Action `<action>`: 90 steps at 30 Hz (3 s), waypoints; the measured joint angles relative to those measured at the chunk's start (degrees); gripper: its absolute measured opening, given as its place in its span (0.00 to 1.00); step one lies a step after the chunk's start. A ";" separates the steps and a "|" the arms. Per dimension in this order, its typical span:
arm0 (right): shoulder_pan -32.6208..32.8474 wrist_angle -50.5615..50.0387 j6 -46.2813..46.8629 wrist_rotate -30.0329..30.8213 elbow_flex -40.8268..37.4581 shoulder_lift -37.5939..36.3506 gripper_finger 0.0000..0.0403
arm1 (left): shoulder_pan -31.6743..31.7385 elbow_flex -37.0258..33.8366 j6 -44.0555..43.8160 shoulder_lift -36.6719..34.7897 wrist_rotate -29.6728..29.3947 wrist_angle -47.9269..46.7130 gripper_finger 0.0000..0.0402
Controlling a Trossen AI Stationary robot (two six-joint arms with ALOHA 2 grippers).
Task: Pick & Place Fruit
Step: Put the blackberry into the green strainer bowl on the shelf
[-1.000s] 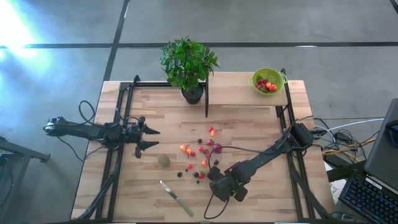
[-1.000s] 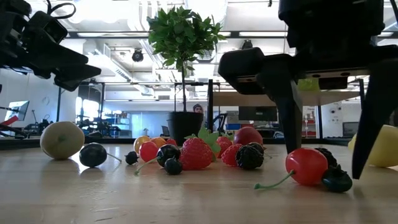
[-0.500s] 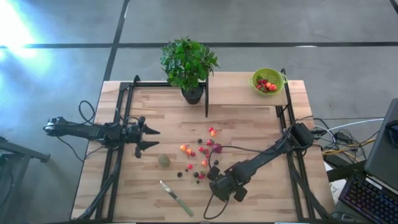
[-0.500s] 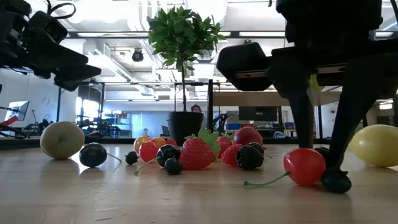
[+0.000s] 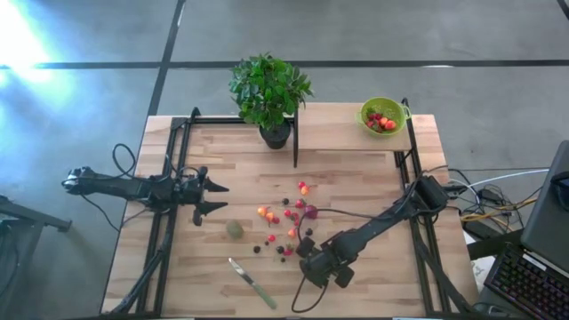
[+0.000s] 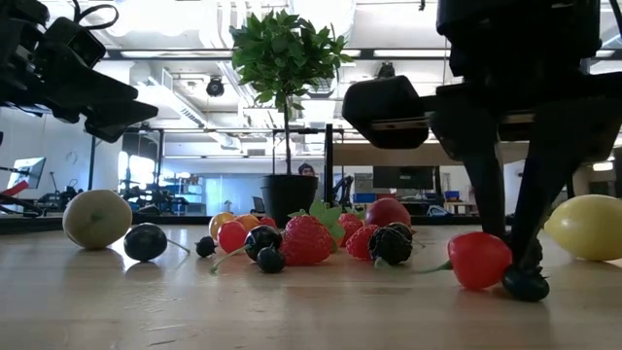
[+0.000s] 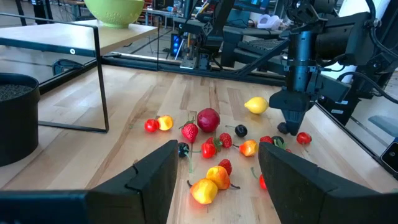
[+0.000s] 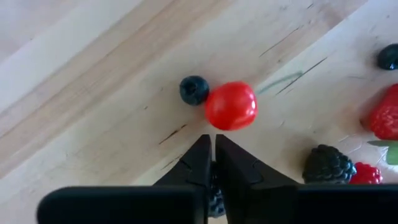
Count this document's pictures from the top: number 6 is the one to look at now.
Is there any yellow-orange cherry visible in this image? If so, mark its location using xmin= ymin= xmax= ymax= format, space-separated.
xmin=235 ymin=213 xmax=261 ymax=232
xmin=208 ymin=211 xmax=237 ymax=242

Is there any black overhead beam with lights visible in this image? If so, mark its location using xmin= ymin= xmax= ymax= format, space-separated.
xmin=104 ymin=47 xmax=453 ymax=61

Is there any black blackberry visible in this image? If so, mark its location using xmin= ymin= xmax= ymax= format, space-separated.
xmin=387 ymin=222 xmax=414 ymax=239
xmin=367 ymin=227 xmax=414 ymax=267

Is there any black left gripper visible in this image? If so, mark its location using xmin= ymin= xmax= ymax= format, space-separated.
xmin=0 ymin=0 xmax=159 ymax=143

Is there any tilted computer monitor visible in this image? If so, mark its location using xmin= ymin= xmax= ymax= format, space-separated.
xmin=7 ymin=156 xmax=48 ymax=190

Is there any dark blueberry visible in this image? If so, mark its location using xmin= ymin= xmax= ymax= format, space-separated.
xmin=256 ymin=245 xmax=287 ymax=275
xmin=194 ymin=235 xmax=218 ymax=260
xmin=501 ymin=264 xmax=551 ymax=303

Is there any green-brown kiwi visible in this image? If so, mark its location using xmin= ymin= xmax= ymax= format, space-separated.
xmin=61 ymin=189 xmax=133 ymax=252

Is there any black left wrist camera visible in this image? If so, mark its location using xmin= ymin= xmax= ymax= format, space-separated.
xmin=46 ymin=17 xmax=107 ymax=68

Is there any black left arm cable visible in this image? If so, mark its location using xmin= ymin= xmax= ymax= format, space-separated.
xmin=71 ymin=2 xmax=120 ymax=30

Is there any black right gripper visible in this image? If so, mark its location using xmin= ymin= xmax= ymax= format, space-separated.
xmin=342 ymin=0 xmax=622 ymax=271

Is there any black wall screen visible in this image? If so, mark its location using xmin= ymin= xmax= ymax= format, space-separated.
xmin=372 ymin=166 xmax=436 ymax=191

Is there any yellow lemon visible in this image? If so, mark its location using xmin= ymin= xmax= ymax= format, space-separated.
xmin=543 ymin=193 xmax=622 ymax=263

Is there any large red strawberry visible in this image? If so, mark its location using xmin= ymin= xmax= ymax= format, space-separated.
xmin=280 ymin=199 xmax=347 ymax=267

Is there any green plant in black pot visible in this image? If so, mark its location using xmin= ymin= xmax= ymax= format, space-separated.
xmin=228 ymin=8 xmax=355 ymax=228

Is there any wooden shelf with black legs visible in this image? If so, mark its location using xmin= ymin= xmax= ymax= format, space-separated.
xmin=323 ymin=122 xmax=577 ymax=210

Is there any small red strawberry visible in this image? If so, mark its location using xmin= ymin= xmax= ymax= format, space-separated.
xmin=345 ymin=223 xmax=383 ymax=262

